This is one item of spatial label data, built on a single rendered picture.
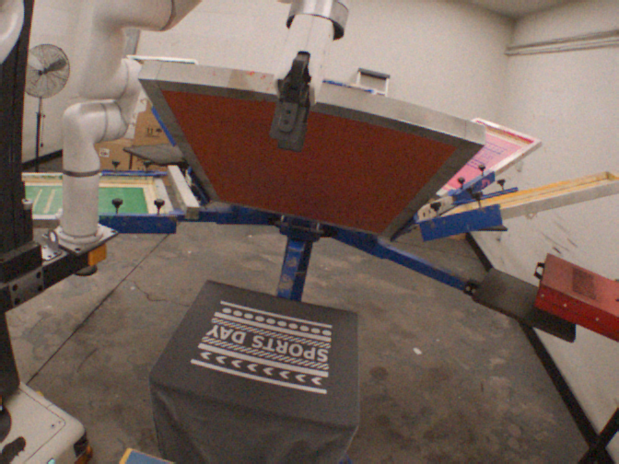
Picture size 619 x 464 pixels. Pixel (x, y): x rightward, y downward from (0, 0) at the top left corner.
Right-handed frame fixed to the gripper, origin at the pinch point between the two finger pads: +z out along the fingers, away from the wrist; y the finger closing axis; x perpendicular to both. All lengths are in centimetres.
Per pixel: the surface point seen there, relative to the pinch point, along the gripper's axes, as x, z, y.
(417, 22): 75, -239, -424
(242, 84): -10.3, -9.3, -14.0
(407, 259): 45, 20, -130
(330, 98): 3.4, -9.5, -14.1
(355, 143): 9.0, -5.1, -26.0
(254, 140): -9.7, -3.0, -33.7
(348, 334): 20, 38, -61
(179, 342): -20, 44, -41
